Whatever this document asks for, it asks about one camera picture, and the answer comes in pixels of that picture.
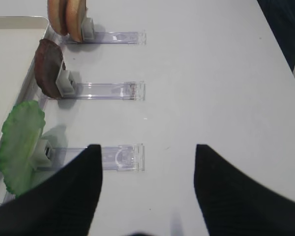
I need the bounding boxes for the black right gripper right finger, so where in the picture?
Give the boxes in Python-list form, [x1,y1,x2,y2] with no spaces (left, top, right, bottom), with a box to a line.
[194,145,295,236]

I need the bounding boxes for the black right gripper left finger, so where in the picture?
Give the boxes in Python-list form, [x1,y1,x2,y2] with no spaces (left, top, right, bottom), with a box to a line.
[0,145,103,236]

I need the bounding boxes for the clear pusher rack lettuce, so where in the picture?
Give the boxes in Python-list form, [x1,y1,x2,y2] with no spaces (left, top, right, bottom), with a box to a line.
[29,139,145,172]

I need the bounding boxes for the green lettuce leaf standing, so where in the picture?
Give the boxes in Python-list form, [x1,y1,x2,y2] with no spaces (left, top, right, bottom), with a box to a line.
[0,100,46,197]

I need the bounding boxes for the brown meat patty standing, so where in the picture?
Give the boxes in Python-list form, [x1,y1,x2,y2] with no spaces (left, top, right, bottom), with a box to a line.
[34,38,65,99]

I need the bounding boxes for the clear pusher rack patty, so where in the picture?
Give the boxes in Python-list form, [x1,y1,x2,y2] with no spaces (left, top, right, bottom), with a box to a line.
[56,70,146,101]

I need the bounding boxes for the cream metal tray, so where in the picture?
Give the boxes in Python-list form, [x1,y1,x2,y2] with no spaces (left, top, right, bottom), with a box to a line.
[0,16,49,138]

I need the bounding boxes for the clear pusher rack buns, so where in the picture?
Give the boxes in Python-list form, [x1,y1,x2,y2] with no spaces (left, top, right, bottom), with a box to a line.
[61,17,147,45]

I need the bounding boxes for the bun slice right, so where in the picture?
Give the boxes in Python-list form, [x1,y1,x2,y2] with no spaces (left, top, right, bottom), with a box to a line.
[65,0,87,42]

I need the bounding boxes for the sesame bun top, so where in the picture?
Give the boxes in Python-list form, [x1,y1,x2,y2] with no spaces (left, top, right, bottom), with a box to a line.
[47,0,68,36]

